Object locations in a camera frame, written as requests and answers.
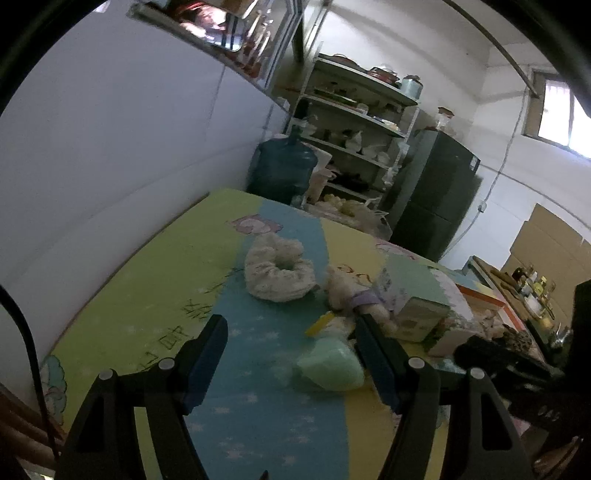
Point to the light blue enamel pot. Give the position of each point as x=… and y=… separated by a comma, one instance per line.
x=412, y=87

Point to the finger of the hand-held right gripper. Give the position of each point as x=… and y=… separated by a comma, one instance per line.
x=480, y=348

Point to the cream plush toy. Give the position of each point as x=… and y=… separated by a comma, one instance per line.
x=491, y=325

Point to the sliding glass window frame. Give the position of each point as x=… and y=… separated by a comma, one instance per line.
x=281, y=37

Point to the light green box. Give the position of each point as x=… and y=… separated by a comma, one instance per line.
x=415, y=286

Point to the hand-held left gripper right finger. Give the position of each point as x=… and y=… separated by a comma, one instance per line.
x=376, y=364

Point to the blue water jug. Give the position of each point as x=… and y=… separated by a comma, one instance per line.
x=281, y=166

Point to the wooden cutting board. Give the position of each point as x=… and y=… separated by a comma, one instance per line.
x=494, y=277

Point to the metal shelving rack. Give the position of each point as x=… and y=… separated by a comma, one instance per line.
x=351, y=115

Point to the barred outside window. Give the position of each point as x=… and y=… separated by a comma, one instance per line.
x=561, y=115

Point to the leopard print scrunchie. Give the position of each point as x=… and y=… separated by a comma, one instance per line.
x=517, y=337

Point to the clear plastic packet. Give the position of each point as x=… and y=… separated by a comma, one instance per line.
x=321, y=325

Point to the clear plastic bag of food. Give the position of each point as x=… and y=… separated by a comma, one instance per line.
x=351, y=210

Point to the white sack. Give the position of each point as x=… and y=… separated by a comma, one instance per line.
x=321, y=180

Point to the cardboard box tray orange rim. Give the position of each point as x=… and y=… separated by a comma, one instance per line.
x=480, y=297

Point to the mint green packaged towel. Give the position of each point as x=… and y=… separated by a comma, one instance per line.
x=332, y=364

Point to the red pot with glass lid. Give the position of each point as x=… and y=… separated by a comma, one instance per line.
x=383, y=74

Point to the dark green refrigerator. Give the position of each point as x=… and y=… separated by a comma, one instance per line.
x=429, y=194

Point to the cluster of condiment bottles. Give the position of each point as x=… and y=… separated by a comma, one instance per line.
x=535, y=286

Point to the metal ceiling pipe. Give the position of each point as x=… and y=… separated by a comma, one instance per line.
x=503, y=50

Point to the white fluffy scrunchie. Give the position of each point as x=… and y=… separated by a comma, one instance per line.
x=263, y=281

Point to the flat dark pan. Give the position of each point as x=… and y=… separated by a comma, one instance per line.
x=342, y=60

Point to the row of white ceramic dishes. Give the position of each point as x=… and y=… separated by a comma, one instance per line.
x=355, y=143

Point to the cardboard sheet on wall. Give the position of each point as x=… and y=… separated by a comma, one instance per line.
x=545, y=240

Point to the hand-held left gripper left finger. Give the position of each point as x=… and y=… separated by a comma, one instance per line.
x=205, y=364

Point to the white plush toy purple dress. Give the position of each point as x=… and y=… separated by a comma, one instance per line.
x=341, y=290

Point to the glass jar with lid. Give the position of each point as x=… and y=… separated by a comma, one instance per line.
x=445, y=121

